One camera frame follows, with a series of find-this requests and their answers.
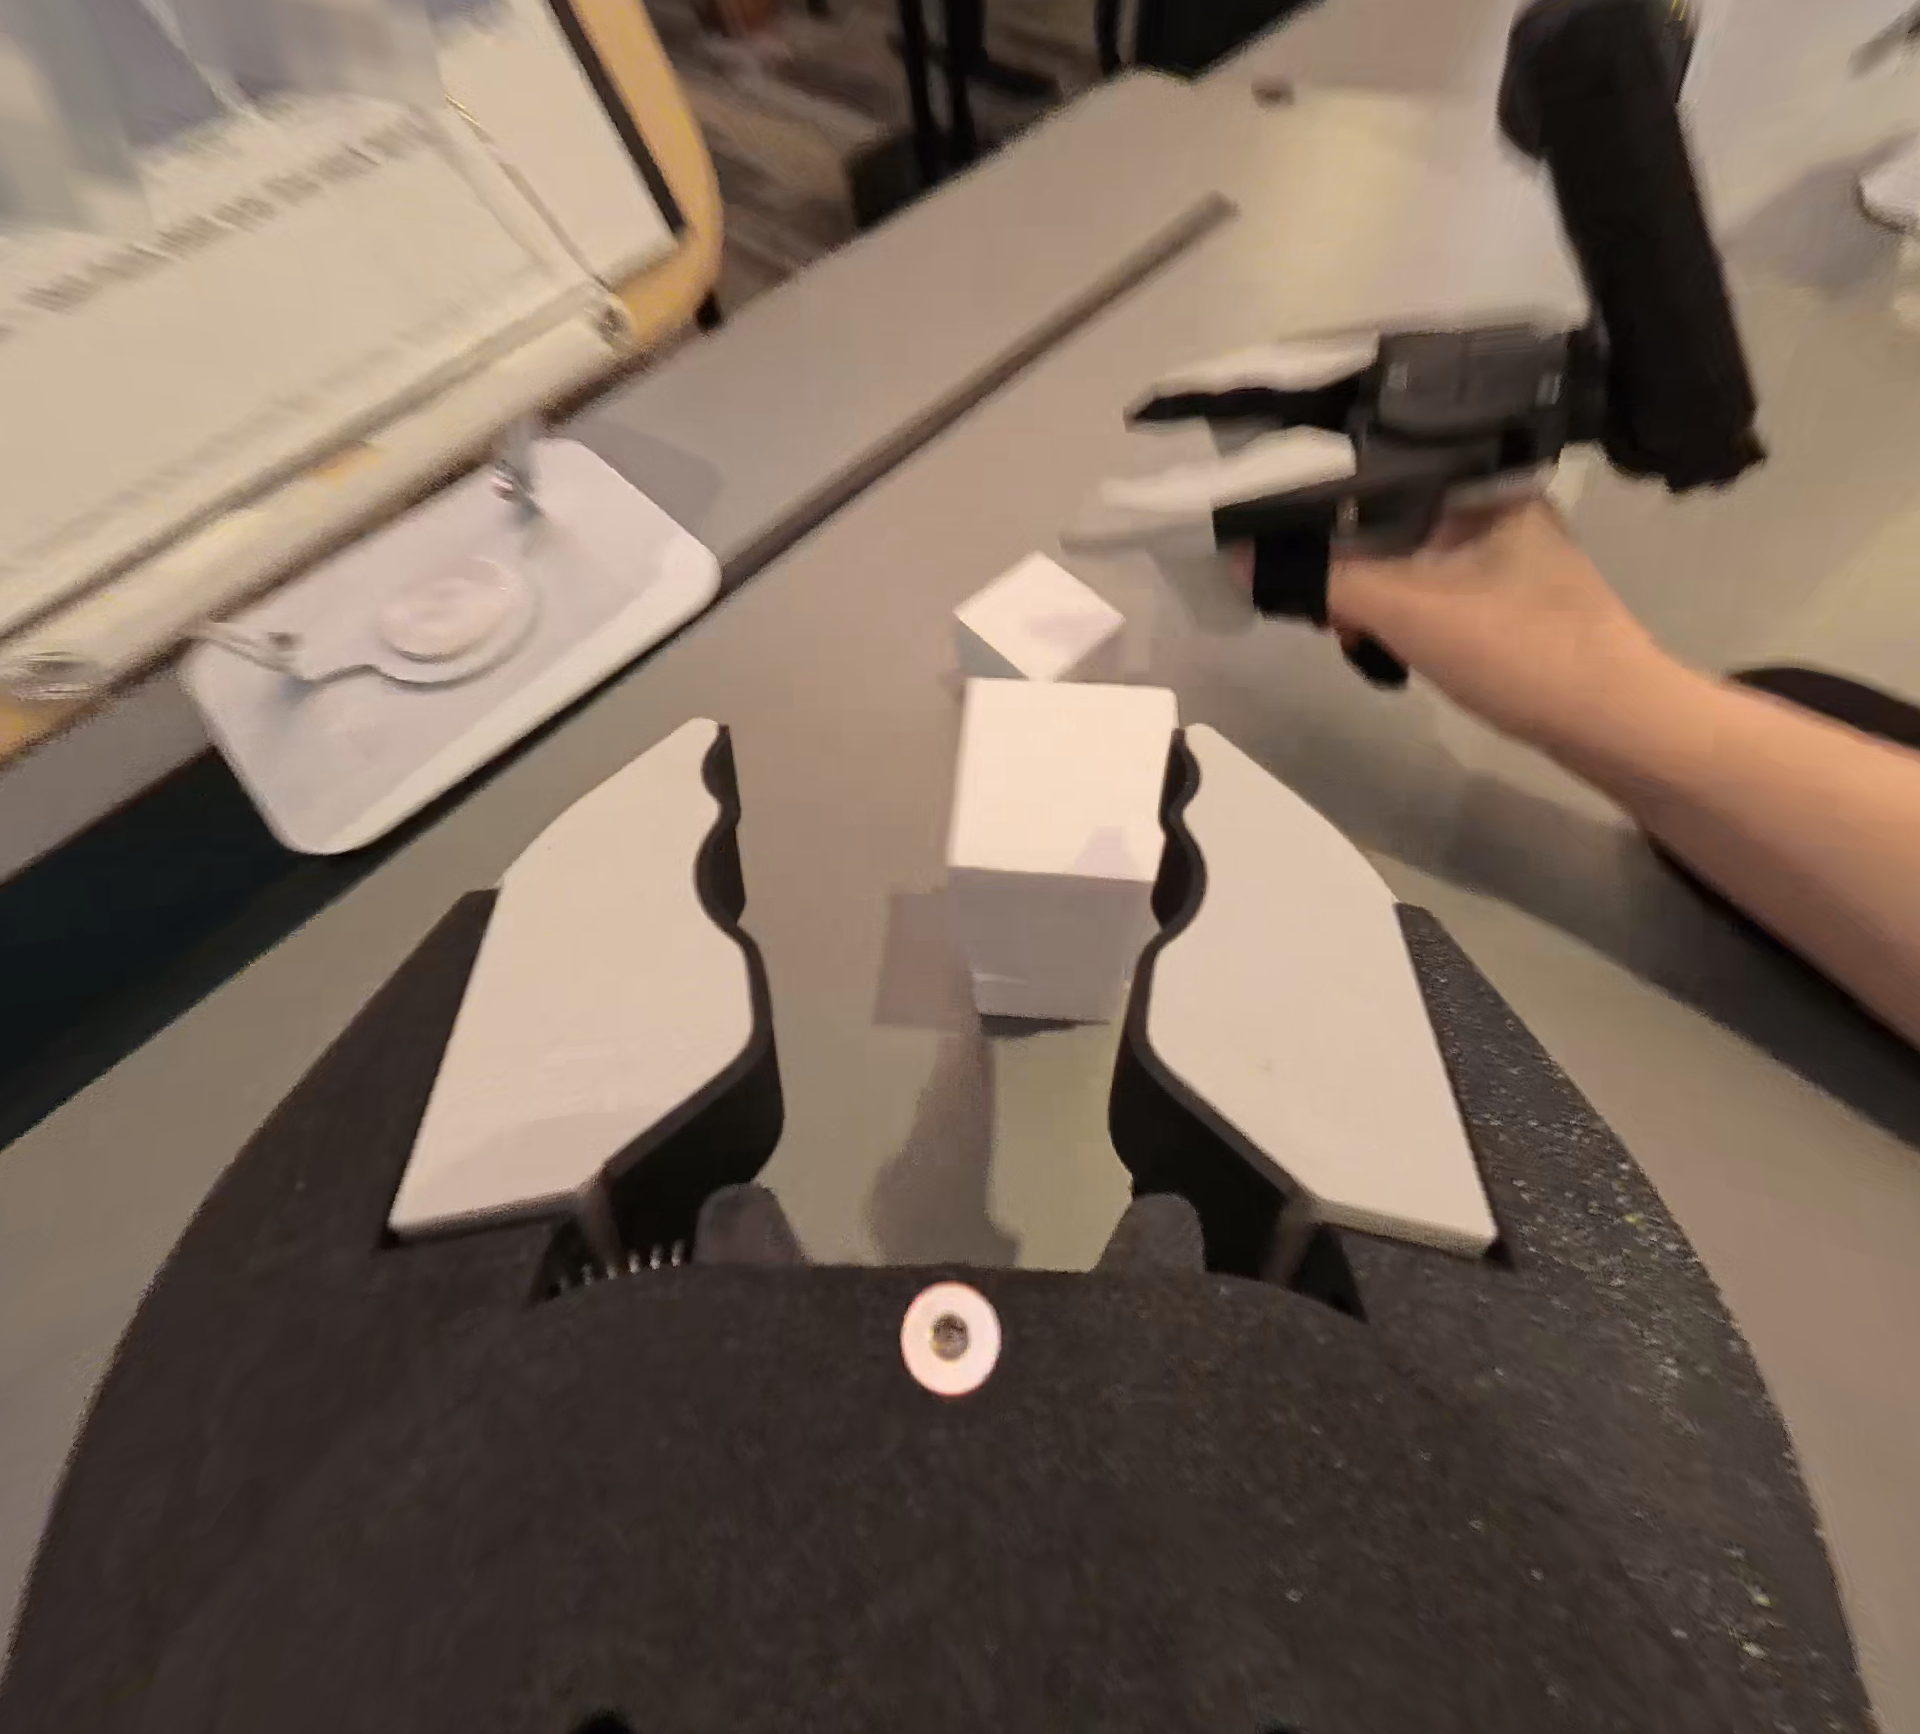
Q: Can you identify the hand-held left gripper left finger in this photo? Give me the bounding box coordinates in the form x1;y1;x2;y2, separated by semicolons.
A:
385;717;786;1298

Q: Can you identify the printed instruction sheet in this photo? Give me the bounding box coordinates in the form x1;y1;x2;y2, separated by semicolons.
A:
0;0;683;634

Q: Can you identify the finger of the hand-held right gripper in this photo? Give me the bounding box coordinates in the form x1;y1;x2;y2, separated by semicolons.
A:
1062;425;1364;553
1124;329;1389;434

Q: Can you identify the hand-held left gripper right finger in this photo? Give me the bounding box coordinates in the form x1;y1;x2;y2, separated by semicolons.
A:
1109;719;1501;1283

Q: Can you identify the person's right forearm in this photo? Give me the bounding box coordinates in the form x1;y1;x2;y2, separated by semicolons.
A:
1619;645;1920;1034

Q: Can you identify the person's right hand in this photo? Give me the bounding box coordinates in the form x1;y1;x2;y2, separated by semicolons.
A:
1326;499;1674;754

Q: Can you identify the white hard foam cube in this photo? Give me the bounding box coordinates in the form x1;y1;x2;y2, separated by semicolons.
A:
944;677;1181;978
968;960;1142;1025
952;552;1128;683

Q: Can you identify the white and wooden document stand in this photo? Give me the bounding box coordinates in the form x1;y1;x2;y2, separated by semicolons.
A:
0;0;725;856

